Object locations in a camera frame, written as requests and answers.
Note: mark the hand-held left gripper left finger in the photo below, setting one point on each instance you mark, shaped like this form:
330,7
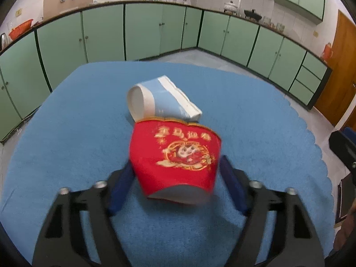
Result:
121,189

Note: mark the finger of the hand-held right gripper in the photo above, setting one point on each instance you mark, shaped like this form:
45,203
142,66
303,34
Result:
343,147

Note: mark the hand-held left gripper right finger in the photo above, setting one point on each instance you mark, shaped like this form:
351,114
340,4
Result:
233,186

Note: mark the red paper cup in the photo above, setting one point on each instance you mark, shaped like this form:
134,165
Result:
178,172

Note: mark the person's right hand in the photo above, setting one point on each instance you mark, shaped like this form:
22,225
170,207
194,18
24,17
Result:
343,239

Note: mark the blue foam mat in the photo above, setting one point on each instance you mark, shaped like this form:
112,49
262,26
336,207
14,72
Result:
69,130

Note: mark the wooden door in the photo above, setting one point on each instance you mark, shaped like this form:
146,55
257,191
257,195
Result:
339,69

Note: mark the blue white paper cup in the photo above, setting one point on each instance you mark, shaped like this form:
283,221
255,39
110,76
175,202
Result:
167,100

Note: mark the glass jars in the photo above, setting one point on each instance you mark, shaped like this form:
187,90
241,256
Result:
274,25

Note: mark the green base cabinet run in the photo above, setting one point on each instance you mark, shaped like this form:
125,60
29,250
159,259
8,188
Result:
111,30

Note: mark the black wok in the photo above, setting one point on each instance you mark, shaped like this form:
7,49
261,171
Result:
252,15

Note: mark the orange plastic basin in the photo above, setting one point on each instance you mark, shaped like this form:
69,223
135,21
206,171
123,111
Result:
20,30

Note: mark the steel kettle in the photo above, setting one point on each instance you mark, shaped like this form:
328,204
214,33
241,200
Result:
3,41

